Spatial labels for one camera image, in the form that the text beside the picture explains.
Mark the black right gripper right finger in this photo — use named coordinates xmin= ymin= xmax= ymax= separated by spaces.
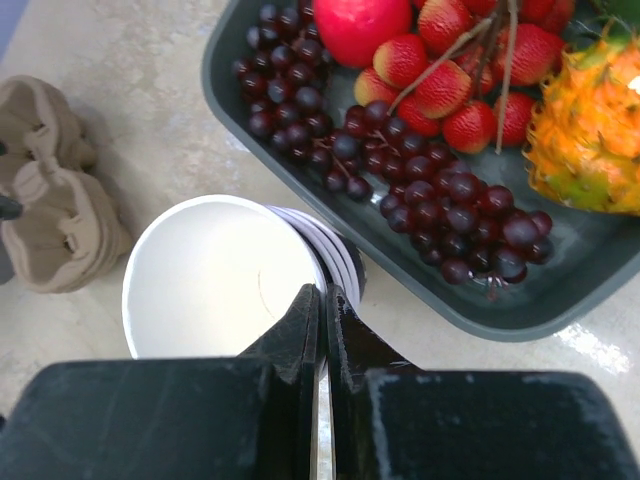
xmin=326 ymin=284 xmax=420 ymax=479

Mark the orange pineapple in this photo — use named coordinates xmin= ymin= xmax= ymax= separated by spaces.
xmin=522 ymin=17 xmax=639 ymax=216

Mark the red apple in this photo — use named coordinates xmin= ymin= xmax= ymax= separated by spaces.
xmin=312 ymin=0 xmax=413 ymax=68

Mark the stack of paper cups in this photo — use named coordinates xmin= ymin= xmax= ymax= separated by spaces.
xmin=268 ymin=205 xmax=366 ymax=310

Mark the black paper coffee cup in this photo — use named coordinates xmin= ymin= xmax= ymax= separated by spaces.
xmin=122 ymin=195 xmax=326 ymax=359

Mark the dark grey fruit tray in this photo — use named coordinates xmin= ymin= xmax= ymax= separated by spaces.
xmin=200 ymin=0 xmax=640 ymax=343

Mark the pulp cup carrier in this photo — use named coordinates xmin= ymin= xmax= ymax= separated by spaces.
xmin=1 ymin=75 xmax=132 ymax=294

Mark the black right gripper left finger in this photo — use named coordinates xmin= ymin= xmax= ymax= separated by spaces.
xmin=240 ymin=284 xmax=320 ymax=479

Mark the dark purple grape bunch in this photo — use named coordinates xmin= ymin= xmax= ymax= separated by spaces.
xmin=232 ymin=3 xmax=372 ymax=202

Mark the red lychee bunch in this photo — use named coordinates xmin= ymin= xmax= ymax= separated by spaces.
xmin=354 ymin=1 xmax=576 ymax=154

